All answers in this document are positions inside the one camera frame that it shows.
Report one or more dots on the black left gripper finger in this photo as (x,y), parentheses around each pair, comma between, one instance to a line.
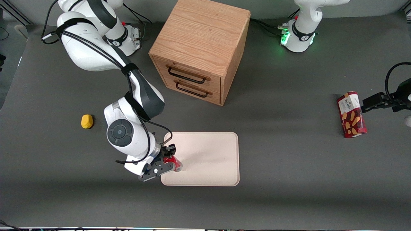
(374,102)

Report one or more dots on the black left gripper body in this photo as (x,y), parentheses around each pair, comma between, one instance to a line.
(399,102)

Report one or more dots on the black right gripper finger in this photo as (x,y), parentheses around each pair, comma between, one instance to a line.
(155,171)
(169,150)

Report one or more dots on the red-capped coke bottle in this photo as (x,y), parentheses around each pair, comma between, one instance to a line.
(176,165)

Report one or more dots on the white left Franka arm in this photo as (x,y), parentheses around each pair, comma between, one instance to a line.
(301,35)

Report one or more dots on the beige rectangular tray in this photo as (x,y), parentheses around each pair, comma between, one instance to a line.
(208,160)

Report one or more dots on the red tartan shortbread box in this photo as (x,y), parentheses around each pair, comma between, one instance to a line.
(351,120)

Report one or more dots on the wooden drawer front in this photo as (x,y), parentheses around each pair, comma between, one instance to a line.
(216,96)
(159,65)

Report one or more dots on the yellow lemon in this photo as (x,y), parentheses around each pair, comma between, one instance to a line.
(86,122)

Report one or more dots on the wooden two-drawer cabinet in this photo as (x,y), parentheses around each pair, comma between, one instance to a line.
(199,35)

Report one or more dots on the black metal frame rail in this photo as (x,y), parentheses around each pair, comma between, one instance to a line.
(16,14)
(408,11)

